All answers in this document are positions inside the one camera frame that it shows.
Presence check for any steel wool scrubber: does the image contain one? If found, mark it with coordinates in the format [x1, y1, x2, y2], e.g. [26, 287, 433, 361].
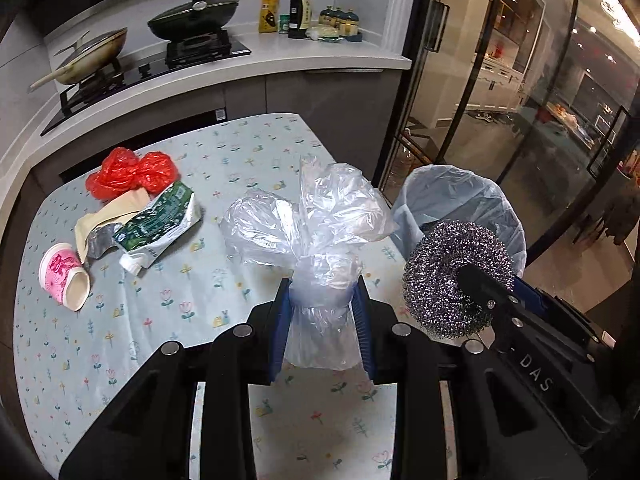
[404, 220, 514, 338]

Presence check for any beige frying pan with lid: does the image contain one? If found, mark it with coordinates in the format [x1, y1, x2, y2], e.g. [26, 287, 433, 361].
[28, 27, 128, 92]

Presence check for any trash bin with plastic liner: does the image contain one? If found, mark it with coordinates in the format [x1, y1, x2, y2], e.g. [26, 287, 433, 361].
[390, 165, 527, 278]

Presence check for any clear plastic bag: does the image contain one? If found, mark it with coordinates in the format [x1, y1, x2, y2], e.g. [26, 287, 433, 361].
[220, 156, 397, 370]

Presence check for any dark soy sauce bottle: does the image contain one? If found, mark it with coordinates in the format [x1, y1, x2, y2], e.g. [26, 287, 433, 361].
[288, 0, 312, 39]

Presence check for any small green jar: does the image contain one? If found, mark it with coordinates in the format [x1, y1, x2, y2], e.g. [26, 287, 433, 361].
[278, 14, 290, 36]

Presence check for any pink white paper cup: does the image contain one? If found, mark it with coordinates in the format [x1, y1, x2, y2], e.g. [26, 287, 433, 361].
[38, 243, 91, 312]

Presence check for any black gas stove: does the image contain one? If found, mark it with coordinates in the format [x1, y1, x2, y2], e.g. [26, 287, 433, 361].
[40, 29, 252, 136]

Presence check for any yellow packet on counter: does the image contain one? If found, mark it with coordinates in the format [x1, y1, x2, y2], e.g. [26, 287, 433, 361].
[258, 0, 280, 34]

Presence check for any red plastic bag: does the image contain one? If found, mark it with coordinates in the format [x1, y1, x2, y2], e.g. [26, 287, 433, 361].
[85, 146, 179, 202]

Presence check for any dark green foil packet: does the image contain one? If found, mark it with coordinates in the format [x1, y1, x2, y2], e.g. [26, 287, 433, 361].
[86, 180, 202, 275]

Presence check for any black wok with lid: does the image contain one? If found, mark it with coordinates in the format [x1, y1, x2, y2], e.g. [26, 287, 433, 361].
[148, 0, 239, 41]

